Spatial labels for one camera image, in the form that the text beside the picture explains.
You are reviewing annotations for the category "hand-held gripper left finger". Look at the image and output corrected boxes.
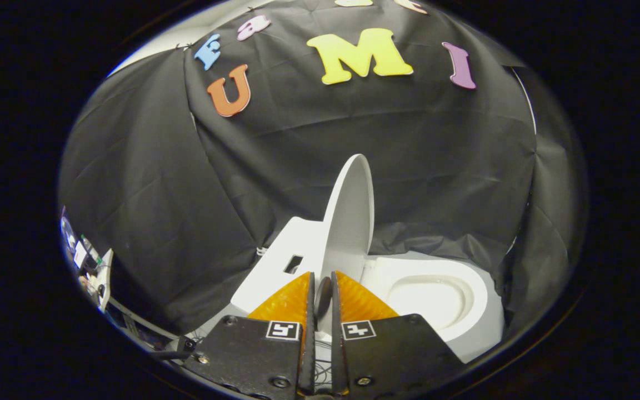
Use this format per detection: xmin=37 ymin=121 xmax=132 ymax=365
xmin=184 ymin=271 xmax=317 ymax=397

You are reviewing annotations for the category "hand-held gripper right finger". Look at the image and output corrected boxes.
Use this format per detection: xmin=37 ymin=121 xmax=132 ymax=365
xmin=331 ymin=271 xmax=465 ymax=397

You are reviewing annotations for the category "white toilet lid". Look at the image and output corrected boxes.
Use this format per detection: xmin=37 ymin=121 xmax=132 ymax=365
xmin=316 ymin=154 xmax=376 ymax=334

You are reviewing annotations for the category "white toilet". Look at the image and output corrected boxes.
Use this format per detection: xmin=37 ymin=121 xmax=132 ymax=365
xmin=231 ymin=217 xmax=505 ymax=363

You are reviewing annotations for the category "black backdrop cloth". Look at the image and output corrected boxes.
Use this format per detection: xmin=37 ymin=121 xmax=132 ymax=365
xmin=58 ymin=0 xmax=587 ymax=341

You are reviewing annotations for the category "pile of mixed small items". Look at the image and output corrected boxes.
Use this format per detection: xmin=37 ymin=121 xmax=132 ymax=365
xmin=60 ymin=206 xmax=115 ymax=312

